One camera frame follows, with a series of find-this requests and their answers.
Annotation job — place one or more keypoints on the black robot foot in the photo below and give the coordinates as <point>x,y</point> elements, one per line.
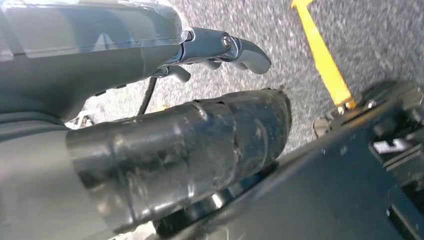
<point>331,198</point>

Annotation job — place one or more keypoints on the yellow floor tape square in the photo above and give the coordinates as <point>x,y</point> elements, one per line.
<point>323,56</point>

